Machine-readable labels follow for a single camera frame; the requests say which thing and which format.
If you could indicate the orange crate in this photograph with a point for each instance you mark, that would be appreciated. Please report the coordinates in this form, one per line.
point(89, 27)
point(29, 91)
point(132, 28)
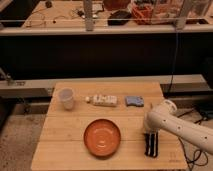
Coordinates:
point(142, 15)

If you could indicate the blue sponge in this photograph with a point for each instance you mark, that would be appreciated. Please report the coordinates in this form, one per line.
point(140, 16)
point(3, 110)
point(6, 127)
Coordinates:
point(134, 101)

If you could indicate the orange bowl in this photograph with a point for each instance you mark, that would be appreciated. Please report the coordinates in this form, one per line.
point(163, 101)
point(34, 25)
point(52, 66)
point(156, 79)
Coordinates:
point(102, 138)

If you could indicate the grey metal post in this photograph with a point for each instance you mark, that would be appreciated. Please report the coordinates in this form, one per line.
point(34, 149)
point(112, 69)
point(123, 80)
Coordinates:
point(87, 4)

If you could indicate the white plastic bottle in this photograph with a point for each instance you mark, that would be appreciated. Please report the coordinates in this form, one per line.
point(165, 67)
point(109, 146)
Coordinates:
point(102, 100)

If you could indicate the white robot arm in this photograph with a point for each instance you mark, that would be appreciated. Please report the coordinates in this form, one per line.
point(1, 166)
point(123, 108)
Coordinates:
point(162, 116)

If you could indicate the black bag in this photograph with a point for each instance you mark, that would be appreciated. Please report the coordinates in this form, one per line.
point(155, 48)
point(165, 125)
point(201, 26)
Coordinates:
point(119, 17)

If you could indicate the clear plastic cup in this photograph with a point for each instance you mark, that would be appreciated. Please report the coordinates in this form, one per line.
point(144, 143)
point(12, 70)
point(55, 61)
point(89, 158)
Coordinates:
point(66, 98)

